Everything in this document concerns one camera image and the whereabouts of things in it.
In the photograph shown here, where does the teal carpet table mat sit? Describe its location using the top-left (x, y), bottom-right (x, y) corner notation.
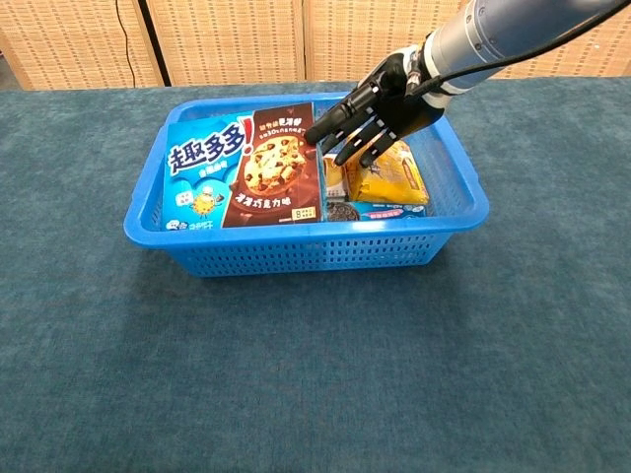
top-left (0, 76), bottom-right (631, 473)

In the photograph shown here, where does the blue-brown cookie box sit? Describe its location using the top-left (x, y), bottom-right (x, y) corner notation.
top-left (162, 101), bottom-right (322, 232)

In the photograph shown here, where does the thin black hanging cable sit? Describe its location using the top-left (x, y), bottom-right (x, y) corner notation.
top-left (115, 0), bottom-right (137, 89)

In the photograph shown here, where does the small white cake packet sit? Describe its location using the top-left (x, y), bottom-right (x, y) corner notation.
top-left (322, 152), bottom-right (352, 199)

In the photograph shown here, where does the bamboo folding screen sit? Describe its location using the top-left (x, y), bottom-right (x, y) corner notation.
top-left (0, 0), bottom-right (631, 91)

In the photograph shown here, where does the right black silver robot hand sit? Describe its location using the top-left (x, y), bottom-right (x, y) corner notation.
top-left (304, 43), bottom-right (445, 169)

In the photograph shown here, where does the blue plastic perforated basket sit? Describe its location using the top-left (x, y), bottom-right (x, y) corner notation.
top-left (122, 91), bottom-right (491, 278)

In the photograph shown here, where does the orange snack packet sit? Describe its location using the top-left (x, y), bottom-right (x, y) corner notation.
top-left (344, 140), bottom-right (430, 206)

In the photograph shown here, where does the oreo cookie pack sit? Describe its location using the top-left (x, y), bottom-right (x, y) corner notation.
top-left (324, 196), bottom-right (428, 223)

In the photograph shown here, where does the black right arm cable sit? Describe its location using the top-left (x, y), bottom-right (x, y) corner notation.
top-left (408, 0), bottom-right (622, 98)

